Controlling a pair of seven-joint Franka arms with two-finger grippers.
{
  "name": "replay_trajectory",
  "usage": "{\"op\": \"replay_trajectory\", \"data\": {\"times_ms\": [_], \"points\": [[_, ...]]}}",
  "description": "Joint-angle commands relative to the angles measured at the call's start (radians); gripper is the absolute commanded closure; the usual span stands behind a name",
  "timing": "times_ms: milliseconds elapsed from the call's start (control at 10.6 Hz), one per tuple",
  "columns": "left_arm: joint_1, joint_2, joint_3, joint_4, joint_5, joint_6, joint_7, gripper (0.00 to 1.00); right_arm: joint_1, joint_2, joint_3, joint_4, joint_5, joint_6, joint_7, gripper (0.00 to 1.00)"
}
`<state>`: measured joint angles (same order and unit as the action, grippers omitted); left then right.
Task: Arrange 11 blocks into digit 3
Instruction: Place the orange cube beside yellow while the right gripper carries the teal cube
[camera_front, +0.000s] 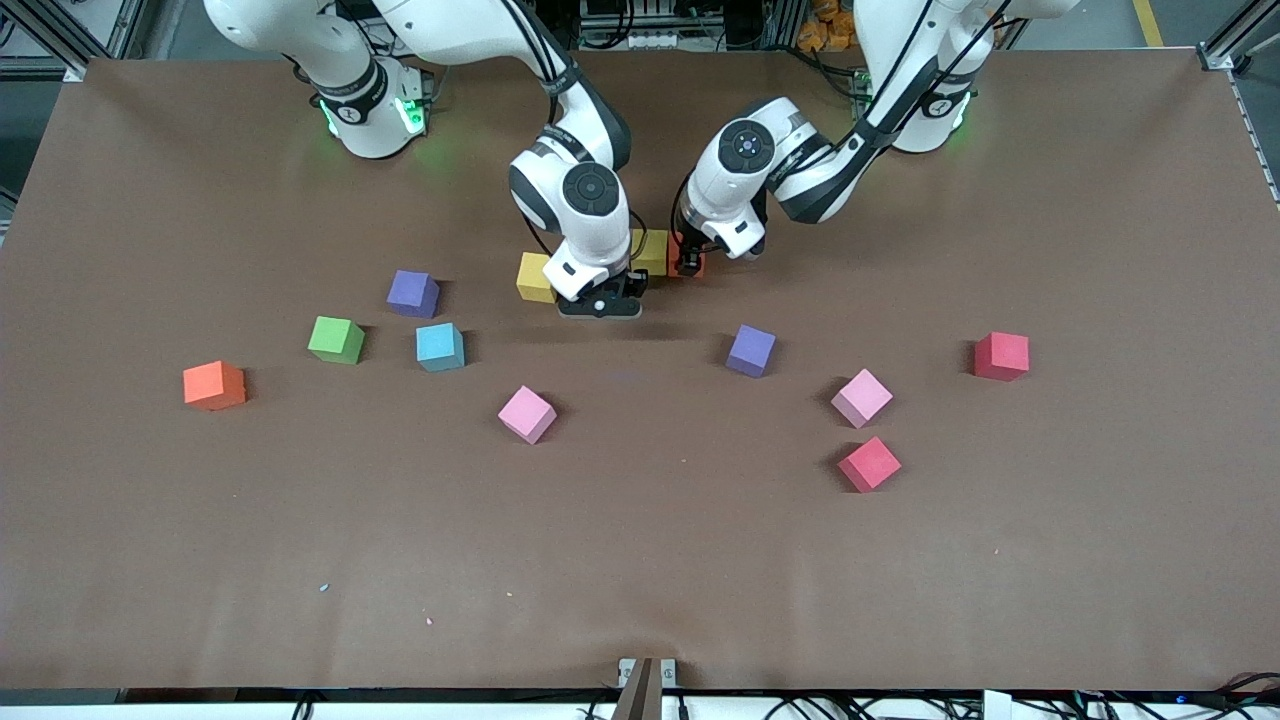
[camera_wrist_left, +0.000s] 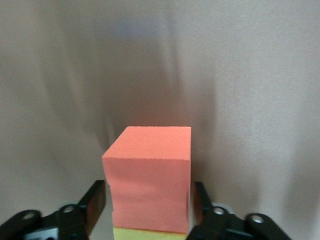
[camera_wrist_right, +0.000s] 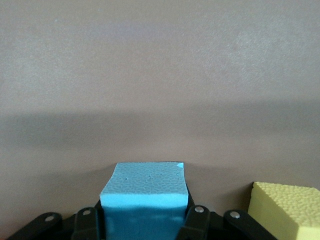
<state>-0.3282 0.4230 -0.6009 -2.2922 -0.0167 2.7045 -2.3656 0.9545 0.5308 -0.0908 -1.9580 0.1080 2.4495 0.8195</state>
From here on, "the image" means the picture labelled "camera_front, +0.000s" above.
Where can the white power strip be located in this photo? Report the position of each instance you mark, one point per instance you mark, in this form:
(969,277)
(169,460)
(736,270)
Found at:
(660,40)

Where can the aluminium frame profile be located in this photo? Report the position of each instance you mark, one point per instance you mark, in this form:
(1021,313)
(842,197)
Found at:
(45,35)
(1238,30)

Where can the purple foam cube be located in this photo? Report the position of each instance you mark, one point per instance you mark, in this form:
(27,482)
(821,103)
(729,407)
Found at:
(750,351)
(413,295)

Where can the red foam cube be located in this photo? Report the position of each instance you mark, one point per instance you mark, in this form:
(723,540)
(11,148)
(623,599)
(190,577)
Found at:
(869,465)
(1001,357)

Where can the orange foam cube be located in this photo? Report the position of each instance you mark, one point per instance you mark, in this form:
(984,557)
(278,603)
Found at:
(700,268)
(213,387)

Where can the green foam cube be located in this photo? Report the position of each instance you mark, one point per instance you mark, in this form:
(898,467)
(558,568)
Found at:
(335,340)

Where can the small green-lit electronics box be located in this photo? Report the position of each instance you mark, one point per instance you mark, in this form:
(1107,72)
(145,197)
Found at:
(860,85)

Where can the teal foam cube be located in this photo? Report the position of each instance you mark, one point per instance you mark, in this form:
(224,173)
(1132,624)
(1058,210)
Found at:
(440,348)

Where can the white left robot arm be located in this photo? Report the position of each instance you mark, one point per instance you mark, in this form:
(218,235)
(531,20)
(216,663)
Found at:
(900,40)

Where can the metal clamp bracket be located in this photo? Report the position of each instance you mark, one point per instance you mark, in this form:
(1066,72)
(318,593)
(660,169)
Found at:
(640,700)

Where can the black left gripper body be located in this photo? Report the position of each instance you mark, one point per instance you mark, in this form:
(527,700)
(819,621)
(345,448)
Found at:
(688,252)

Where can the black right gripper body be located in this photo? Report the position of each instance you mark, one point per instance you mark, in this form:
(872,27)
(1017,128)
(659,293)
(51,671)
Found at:
(634,284)

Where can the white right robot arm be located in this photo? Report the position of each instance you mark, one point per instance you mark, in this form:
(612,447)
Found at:
(600,235)

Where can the yellow foam cube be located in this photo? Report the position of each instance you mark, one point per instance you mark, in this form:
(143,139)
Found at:
(655,252)
(533,278)

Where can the brown table mat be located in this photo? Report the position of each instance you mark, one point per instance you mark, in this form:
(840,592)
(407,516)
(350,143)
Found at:
(640,520)

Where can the small white box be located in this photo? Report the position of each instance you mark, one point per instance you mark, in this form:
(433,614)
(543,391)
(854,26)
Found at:
(997,705)

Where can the pink foam cube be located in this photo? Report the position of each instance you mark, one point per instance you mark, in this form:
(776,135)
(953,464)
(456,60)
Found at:
(527,415)
(861,399)

